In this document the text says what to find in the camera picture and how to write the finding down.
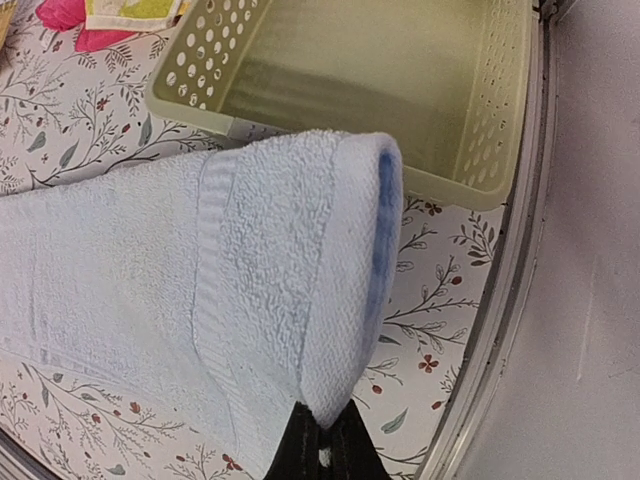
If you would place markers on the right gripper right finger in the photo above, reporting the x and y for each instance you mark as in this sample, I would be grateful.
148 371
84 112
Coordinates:
352 453

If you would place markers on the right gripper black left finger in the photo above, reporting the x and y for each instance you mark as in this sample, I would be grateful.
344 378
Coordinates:
297 456

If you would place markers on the light blue towel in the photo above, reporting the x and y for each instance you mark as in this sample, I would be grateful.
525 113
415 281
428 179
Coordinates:
233 284

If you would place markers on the green plastic basket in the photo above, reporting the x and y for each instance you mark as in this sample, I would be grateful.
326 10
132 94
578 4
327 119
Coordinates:
447 79

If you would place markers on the floral tablecloth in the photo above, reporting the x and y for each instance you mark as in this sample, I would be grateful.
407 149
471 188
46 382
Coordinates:
67 115

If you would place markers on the yellow green patterned towel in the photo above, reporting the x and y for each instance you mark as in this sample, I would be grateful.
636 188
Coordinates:
133 15

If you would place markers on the pink towel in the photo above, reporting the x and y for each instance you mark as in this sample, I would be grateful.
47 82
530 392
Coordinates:
65 15

